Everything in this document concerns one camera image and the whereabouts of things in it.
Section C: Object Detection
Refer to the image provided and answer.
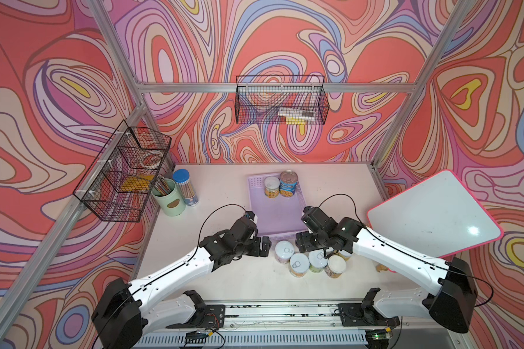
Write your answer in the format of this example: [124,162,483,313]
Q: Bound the pink label can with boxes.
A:
[275,241,295,264]

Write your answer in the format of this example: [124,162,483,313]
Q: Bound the purple perforated plastic basket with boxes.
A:
[247,172,307,239]

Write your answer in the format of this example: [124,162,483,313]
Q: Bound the blue label soup can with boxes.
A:
[279,170,298,197]

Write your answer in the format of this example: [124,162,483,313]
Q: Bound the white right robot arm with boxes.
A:
[295,206,477,334]

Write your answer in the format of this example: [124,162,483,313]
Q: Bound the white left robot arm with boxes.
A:
[91,211,271,348]

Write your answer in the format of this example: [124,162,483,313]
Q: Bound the green label can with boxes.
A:
[308,250,328,273]

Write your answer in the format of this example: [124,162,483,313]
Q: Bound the beige lid can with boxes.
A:
[325,255,347,279]

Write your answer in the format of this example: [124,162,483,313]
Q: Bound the orange label can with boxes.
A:
[288,253,310,278]

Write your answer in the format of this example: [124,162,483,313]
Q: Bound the wooden whiteboard stand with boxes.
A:
[376,264,390,272]

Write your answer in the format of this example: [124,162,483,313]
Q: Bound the green pencil cup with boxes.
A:
[152,177,186,217]

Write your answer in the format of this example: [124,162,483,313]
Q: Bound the blue lid pencil jar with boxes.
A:
[173,169,199,206]

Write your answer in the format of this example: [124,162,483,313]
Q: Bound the whiteboard with pink rim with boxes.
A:
[367,170,504,257]

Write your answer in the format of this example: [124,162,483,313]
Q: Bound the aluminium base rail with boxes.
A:
[95,298,468,349]

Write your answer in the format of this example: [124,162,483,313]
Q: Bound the yellow item in wire basket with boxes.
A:
[119,174,154,193]

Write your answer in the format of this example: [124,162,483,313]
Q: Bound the markers in wire basket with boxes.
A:
[277,107,316,124]

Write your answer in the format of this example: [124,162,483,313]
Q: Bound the black wire basket left wall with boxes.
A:
[73,121,172,222]

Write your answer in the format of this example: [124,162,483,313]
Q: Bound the black wire basket wall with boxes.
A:
[73,121,172,222]
[234,73,330,125]

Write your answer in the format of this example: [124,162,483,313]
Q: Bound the black wire basket back wall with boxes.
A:
[234,73,330,125]

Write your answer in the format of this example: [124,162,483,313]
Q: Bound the aluminium frame post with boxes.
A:
[370,0,481,169]

